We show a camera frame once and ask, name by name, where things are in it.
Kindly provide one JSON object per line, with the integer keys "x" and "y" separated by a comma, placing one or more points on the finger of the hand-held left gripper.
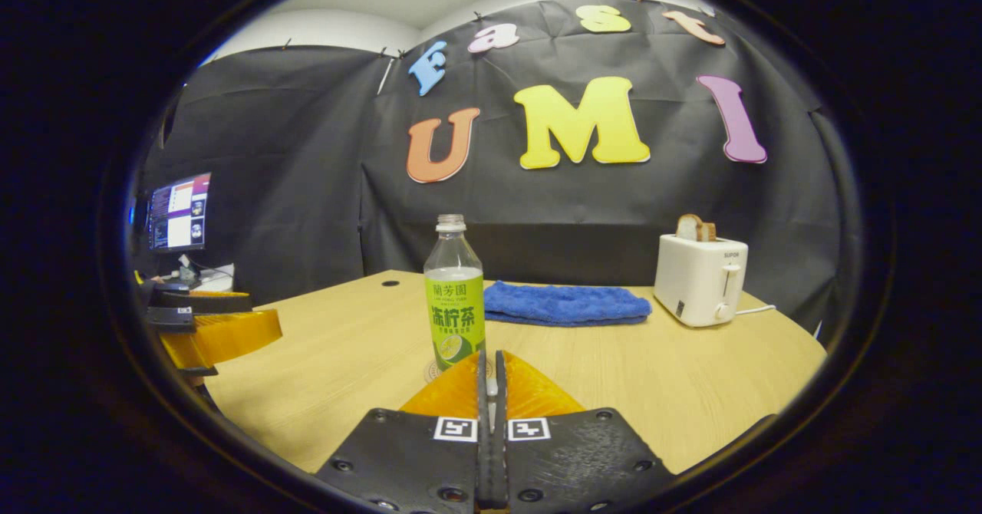
{"x": 222, "y": 334}
{"x": 176, "y": 299}

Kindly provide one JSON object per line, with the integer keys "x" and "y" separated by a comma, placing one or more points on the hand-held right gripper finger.
{"x": 500, "y": 460}
{"x": 483, "y": 460}

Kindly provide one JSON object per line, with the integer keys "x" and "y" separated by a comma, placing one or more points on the white teacup lid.
{"x": 492, "y": 383}

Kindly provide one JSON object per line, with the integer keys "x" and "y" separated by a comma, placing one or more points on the round wooden coaster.
{"x": 434, "y": 372}

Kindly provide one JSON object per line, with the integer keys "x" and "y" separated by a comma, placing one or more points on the green label water bottle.
{"x": 454, "y": 307}

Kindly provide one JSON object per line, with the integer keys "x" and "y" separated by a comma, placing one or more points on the white side table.
{"x": 215, "y": 278}

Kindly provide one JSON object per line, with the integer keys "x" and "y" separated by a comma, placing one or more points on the computer monitor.
{"x": 180, "y": 213}

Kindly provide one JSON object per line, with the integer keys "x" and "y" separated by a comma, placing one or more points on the black backdrop cloth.
{"x": 307, "y": 192}

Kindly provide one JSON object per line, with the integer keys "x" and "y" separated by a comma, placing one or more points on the blue towel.
{"x": 564, "y": 304}

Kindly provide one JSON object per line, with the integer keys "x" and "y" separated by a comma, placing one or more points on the white toaster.
{"x": 698, "y": 280}

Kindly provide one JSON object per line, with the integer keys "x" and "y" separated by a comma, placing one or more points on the bread slice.
{"x": 688, "y": 228}
{"x": 708, "y": 232}

